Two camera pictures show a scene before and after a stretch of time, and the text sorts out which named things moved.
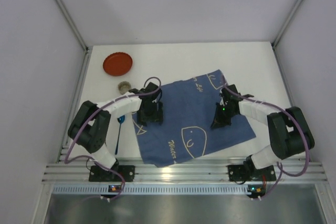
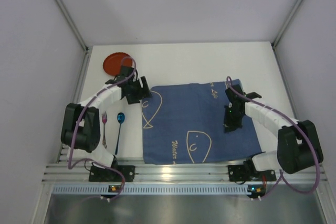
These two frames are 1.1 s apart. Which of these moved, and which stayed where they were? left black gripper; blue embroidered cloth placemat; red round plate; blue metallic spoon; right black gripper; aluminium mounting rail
Moved: right black gripper; left black gripper; blue embroidered cloth placemat
Stayed: red round plate; aluminium mounting rail; blue metallic spoon
